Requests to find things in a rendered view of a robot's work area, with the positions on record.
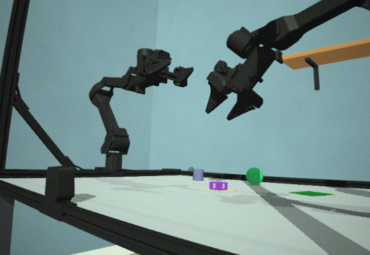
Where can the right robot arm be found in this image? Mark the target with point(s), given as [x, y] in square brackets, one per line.
[281, 34]

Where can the green ball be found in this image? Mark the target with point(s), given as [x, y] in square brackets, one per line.
[254, 176]

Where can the dark green rectangle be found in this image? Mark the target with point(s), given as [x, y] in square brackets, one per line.
[310, 193]

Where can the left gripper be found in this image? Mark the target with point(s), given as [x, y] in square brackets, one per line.
[155, 71]

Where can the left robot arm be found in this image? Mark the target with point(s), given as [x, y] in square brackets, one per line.
[118, 139]

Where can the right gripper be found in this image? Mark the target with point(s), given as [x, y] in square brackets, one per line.
[245, 80]

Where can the blue-grey cylinder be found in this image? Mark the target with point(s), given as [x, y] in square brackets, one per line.
[197, 174]

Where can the purple block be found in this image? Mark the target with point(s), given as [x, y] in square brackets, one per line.
[218, 185]

